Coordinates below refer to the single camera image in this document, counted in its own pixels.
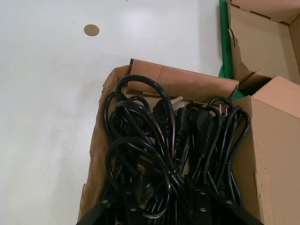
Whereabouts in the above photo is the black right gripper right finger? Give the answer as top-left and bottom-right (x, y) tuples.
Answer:
(192, 190), (256, 225)

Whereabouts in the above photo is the round cardboard disc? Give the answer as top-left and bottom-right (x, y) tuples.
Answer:
(84, 24), (100, 38)

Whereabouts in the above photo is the right open cardboard box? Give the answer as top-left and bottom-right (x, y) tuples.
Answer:
(77, 58), (300, 225)

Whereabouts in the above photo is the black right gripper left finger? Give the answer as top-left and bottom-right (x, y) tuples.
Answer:
(76, 189), (141, 225)

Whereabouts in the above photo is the green table cloth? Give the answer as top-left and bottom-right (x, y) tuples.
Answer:
(217, 0), (249, 99)

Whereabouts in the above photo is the open cardboard box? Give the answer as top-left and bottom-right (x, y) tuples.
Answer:
(77, 58), (300, 225)
(228, 0), (300, 83)

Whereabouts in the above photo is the left open cardboard box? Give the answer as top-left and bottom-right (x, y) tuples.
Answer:
(228, 0), (300, 83)

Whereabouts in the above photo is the black power cable bundle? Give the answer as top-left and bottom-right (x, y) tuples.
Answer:
(105, 137), (190, 225)
(187, 97), (251, 211)
(104, 75), (188, 150)

